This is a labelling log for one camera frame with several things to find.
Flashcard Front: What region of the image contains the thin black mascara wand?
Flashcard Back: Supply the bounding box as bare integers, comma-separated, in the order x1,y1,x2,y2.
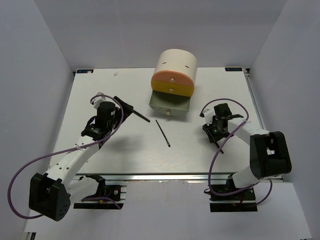
155,119,171,148

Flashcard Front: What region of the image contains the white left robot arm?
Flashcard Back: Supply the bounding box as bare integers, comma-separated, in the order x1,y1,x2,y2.
29,94,134,222

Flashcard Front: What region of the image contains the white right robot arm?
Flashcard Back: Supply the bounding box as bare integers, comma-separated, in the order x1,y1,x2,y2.
200,103,292,200

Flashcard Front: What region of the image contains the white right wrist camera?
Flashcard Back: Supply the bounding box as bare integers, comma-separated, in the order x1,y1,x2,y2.
199,109,215,126

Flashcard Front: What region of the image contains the grey green organizer drawer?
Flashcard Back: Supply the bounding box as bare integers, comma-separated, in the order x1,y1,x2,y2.
149,91,191,117

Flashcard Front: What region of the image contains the black powder brush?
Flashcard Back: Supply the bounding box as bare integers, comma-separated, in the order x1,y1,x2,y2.
132,110,151,123

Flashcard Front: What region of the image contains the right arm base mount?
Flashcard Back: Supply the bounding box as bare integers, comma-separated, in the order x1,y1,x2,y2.
203,188,258,213

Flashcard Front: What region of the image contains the blue corner label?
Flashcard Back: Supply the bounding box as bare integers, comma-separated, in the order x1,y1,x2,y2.
224,67,243,72
76,69,94,74

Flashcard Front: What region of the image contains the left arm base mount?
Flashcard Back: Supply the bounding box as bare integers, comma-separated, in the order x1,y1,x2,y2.
73,174,126,210

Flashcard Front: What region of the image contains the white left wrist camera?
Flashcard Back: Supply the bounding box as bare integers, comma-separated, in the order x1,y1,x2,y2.
90,92,107,110

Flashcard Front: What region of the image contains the yellow organizer drawer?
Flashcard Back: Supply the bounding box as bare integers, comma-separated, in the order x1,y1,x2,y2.
151,80,195,97

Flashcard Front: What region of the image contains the cream cylindrical makeup organizer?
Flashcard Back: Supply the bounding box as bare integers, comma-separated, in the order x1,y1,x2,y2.
153,48,198,85

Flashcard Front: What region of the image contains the slim black makeup brush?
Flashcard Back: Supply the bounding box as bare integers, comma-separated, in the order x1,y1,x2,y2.
215,142,224,154

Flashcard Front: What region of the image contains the blue right corner label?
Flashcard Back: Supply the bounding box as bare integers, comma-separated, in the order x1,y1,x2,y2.
224,67,243,72

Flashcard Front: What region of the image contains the blue left corner label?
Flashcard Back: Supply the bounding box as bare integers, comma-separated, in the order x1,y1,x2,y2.
76,69,94,74

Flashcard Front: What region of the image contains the orange organizer drawer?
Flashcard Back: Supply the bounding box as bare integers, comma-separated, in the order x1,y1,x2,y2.
151,70,195,87

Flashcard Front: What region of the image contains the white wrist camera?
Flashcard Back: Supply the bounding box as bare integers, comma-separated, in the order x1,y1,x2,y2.
199,109,215,126
90,92,107,110

